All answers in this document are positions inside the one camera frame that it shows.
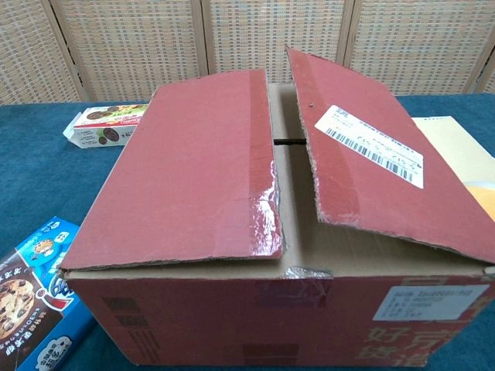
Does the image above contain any large brown cardboard box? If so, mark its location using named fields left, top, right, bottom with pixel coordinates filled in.
left=58, top=45, right=495, bottom=368

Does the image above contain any beige paper notepad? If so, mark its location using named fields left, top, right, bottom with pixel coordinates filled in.
left=411, top=114, right=495, bottom=229

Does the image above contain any white cookie box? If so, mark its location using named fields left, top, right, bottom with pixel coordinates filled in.
left=63, top=103, right=150, bottom=150

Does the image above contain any blue chocolate chip cookie box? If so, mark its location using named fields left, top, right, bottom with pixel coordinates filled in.
left=0, top=216, right=94, bottom=371

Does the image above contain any blue table cloth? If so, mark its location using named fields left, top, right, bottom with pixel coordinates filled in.
left=0, top=92, right=495, bottom=371

